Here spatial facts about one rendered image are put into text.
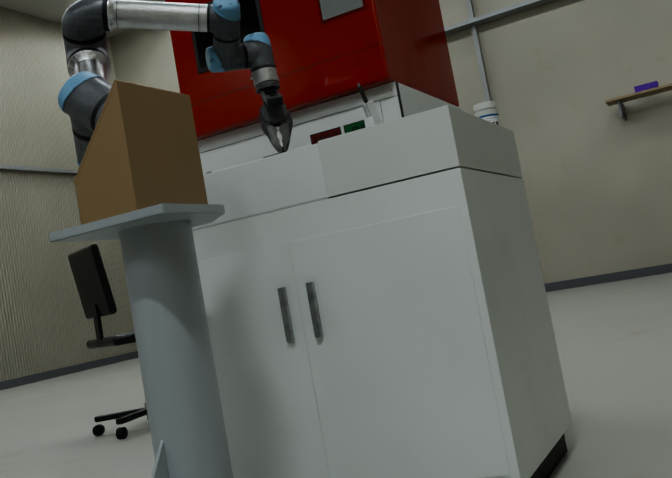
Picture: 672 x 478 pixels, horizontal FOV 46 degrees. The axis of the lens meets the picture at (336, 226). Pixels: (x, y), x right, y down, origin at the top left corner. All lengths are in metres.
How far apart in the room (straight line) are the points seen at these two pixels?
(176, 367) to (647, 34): 10.42
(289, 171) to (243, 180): 0.14
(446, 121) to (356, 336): 0.56
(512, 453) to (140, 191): 1.00
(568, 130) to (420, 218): 9.81
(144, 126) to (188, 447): 0.69
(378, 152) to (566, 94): 9.85
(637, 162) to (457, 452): 9.73
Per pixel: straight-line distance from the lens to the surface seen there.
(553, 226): 11.61
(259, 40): 2.34
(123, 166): 1.69
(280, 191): 2.03
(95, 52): 2.29
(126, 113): 1.71
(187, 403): 1.73
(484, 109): 2.41
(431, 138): 1.87
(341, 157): 1.95
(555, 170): 11.62
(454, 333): 1.86
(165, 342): 1.73
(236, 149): 2.87
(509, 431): 1.87
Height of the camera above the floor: 0.59
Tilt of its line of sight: 4 degrees up
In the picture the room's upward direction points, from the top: 10 degrees counter-clockwise
